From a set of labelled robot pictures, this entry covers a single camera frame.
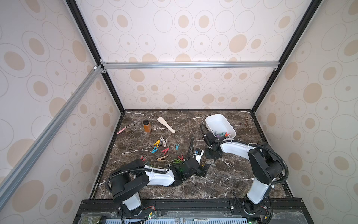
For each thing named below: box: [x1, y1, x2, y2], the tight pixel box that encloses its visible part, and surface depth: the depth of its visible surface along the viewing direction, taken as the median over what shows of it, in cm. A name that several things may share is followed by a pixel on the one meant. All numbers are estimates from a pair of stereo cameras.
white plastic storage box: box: [205, 113, 237, 140], surface depth 110 cm
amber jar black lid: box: [142, 119, 151, 133], surface depth 102 cm
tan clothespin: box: [156, 154, 169, 162], surface depth 94 cm
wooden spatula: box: [156, 116, 176, 134], surface depth 115 cm
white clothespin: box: [159, 136, 168, 148], surface depth 102 cm
